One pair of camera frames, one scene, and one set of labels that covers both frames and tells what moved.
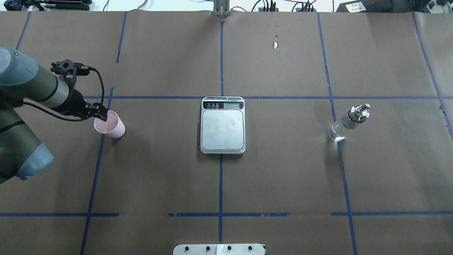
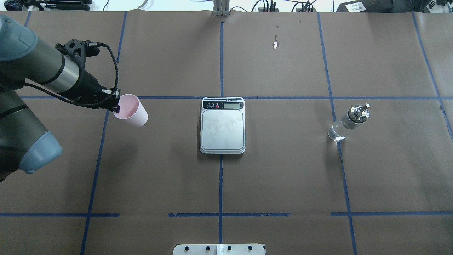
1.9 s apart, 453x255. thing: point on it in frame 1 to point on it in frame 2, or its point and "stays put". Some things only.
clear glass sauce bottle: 357,114 stays put
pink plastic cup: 114,126 to 131,111
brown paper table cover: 386,189 stays put
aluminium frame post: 221,8 stays put
